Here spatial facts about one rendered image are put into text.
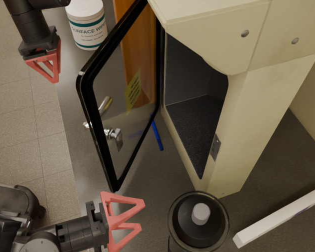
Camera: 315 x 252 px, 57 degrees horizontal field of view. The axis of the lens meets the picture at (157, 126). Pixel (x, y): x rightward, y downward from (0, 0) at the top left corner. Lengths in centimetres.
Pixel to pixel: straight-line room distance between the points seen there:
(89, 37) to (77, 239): 76
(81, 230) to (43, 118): 175
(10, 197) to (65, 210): 32
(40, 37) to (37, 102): 173
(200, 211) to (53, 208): 146
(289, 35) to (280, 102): 14
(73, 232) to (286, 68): 42
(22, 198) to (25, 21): 118
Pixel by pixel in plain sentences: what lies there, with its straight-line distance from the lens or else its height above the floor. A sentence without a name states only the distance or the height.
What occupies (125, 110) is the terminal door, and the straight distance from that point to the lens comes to 61.
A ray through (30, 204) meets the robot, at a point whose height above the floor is 24.
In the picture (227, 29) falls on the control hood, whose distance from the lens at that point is 33.
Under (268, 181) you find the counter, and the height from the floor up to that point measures 94.
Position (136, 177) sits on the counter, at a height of 94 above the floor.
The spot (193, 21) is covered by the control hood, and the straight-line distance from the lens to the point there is 30.
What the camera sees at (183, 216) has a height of 118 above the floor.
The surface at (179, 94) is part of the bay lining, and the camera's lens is 83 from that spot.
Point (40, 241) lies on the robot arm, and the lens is 48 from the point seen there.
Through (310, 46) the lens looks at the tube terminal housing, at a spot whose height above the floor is 143.
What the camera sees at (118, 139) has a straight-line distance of 56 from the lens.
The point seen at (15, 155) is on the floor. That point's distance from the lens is 214.
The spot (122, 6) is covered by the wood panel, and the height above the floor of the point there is 130.
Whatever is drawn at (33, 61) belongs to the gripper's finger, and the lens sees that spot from 66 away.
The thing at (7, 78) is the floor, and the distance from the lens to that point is 264.
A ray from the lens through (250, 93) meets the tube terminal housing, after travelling 43.
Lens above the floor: 167
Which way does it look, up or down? 55 degrees down
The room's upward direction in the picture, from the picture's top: straight up
